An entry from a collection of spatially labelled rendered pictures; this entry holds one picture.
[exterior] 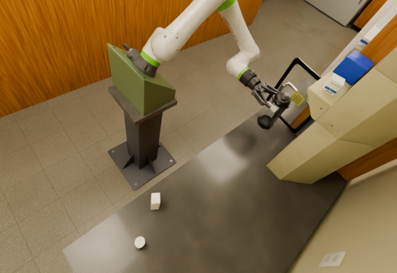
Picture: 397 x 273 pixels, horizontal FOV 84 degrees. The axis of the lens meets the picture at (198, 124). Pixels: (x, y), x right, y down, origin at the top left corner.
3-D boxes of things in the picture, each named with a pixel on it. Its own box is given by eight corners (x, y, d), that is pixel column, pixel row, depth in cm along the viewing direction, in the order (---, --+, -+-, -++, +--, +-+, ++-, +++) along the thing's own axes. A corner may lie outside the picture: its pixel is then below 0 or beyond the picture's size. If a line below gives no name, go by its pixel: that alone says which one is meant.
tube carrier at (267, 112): (276, 123, 139) (295, 101, 121) (266, 132, 133) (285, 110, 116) (263, 112, 142) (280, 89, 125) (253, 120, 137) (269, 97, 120)
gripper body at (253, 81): (249, 79, 126) (261, 90, 123) (259, 74, 130) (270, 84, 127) (244, 88, 132) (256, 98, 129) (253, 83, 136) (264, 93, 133)
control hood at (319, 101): (345, 92, 111) (361, 78, 103) (315, 121, 95) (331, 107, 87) (326, 78, 115) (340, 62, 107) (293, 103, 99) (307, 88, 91)
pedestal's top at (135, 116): (108, 91, 144) (107, 87, 141) (149, 74, 160) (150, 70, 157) (134, 126, 134) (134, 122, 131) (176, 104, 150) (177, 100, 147)
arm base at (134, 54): (114, 45, 124) (119, 36, 122) (130, 52, 138) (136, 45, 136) (144, 75, 118) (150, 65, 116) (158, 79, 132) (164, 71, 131)
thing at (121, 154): (107, 151, 215) (90, 88, 143) (149, 129, 239) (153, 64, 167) (134, 191, 200) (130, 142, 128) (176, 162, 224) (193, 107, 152)
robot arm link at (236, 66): (222, 71, 142) (221, 61, 131) (237, 58, 143) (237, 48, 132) (237, 85, 137) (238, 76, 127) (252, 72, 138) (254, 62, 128)
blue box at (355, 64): (359, 78, 103) (375, 62, 96) (350, 85, 98) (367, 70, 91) (341, 64, 106) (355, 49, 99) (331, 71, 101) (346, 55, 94)
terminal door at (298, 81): (295, 135, 145) (338, 94, 113) (264, 101, 156) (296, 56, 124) (295, 134, 145) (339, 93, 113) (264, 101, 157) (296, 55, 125)
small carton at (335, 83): (335, 89, 94) (345, 79, 89) (332, 96, 91) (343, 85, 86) (324, 83, 95) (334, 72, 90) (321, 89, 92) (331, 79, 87)
